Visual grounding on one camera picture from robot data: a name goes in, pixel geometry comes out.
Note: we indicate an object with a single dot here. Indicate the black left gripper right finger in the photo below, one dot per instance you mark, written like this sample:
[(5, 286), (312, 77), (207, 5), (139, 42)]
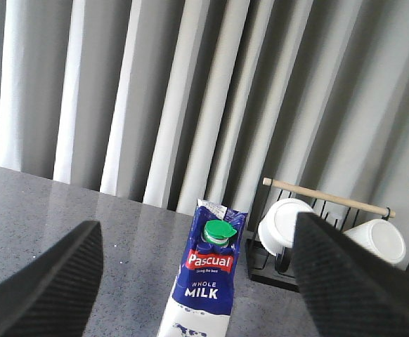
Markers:
[(347, 290)]

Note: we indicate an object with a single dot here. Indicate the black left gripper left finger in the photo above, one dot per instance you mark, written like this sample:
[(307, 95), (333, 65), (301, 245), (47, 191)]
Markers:
[(54, 295)]

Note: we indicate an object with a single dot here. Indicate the blue white milk carton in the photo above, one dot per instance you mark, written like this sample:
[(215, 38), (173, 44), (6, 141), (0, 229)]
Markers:
[(201, 298)]

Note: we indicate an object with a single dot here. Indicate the white ribbed mug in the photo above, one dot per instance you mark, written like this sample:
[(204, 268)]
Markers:
[(381, 238)]

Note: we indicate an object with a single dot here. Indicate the white smooth mug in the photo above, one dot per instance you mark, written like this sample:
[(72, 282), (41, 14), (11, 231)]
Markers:
[(276, 230)]

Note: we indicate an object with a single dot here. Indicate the grey pleated curtain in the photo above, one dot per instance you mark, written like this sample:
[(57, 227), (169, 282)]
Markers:
[(166, 102)]

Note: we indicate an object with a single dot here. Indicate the black wire mug rack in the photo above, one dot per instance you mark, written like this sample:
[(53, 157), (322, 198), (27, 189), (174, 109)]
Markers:
[(341, 213)]

